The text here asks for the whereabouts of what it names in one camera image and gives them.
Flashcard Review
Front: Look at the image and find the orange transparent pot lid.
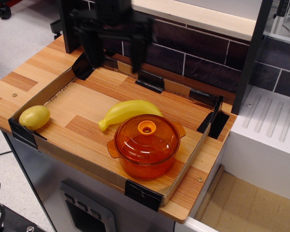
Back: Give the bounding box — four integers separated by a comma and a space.
114, 115, 181, 164

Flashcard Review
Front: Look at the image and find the yellow plastic potato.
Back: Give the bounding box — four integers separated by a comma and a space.
18, 105, 50, 131

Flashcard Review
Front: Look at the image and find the grey oven control panel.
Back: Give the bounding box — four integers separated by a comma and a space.
59, 182, 117, 232

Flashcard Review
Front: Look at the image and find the black caster wheel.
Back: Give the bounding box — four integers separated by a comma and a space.
0, 4, 12, 19

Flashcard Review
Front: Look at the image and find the white toy sink drainboard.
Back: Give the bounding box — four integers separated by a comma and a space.
222, 87, 290, 199

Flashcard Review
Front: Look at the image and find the orange transparent pot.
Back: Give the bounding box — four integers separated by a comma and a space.
107, 121, 186, 179

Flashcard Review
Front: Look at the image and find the dark grey vertical post right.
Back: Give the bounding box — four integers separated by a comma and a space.
231, 0, 273, 115

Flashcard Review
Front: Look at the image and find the light wooden shelf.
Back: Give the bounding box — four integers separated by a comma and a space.
131, 0, 256, 41

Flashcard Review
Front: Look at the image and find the yellow plastic banana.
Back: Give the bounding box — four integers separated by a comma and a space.
98, 100, 162, 131

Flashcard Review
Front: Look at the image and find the cardboard fence with black tape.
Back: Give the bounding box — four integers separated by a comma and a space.
9, 54, 236, 221

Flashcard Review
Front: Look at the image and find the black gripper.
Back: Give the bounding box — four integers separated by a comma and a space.
70, 0, 154, 73

